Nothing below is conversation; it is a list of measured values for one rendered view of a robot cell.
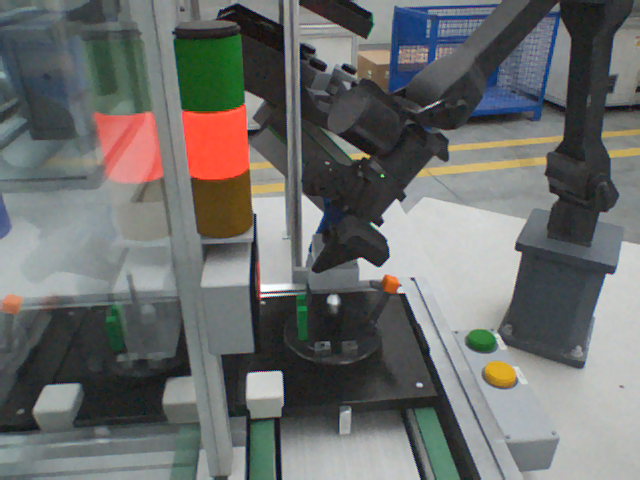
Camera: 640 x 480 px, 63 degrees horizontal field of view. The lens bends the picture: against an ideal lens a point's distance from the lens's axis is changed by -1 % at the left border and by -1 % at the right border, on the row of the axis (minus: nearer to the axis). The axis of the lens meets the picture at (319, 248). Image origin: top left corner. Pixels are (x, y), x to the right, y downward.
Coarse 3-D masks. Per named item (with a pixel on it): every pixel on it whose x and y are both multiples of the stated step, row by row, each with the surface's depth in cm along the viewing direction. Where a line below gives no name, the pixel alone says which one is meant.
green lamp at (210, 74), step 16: (176, 48) 35; (192, 48) 35; (208, 48) 35; (224, 48) 35; (240, 48) 37; (176, 64) 36; (192, 64) 35; (208, 64) 35; (224, 64) 36; (240, 64) 37; (192, 80) 36; (208, 80) 36; (224, 80) 36; (240, 80) 38; (192, 96) 36; (208, 96) 36; (224, 96) 37; (240, 96) 38; (208, 112) 37
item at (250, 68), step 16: (224, 16) 81; (240, 16) 87; (240, 32) 88; (256, 32) 88; (272, 32) 88; (256, 48) 77; (272, 48) 89; (256, 64) 78; (272, 64) 78; (256, 80) 79; (272, 80) 79; (272, 96) 80; (304, 96) 80; (304, 112) 81; (320, 112) 81
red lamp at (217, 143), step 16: (192, 112) 38; (224, 112) 38; (240, 112) 38; (192, 128) 38; (208, 128) 37; (224, 128) 38; (240, 128) 39; (192, 144) 38; (208, 144) 38; (224, 144) 38; (240, 144) 39; (192, 160) 39; (208, 160) 39; (224, 160) 39; (240, 160) 40; (208, 176) 39; (224, 176) 39
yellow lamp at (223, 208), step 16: (240, 176) 41; (192, 192) 41; (208, 192) 40; (224, 192) 40; (240, 192) 41; (208, 208) 41; (224, 208) 41; (240, 208) 41; (208, 224) 41; (224, 224) 41; (240, 224) 42
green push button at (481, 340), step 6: (474, 330) 77; (480, 330) 77; (468, 336) 77; (474, 336) 76; (480, 336) 76; (486, 336) 76; (492, 336) 76; (468, 342) 76; (474, 342) 75; (480, 342) 75; (486, 342) 75; (492, 342) 75; (474, 348) 75; (480, 348) 75; (486, 348) 75; (492, 348) 75
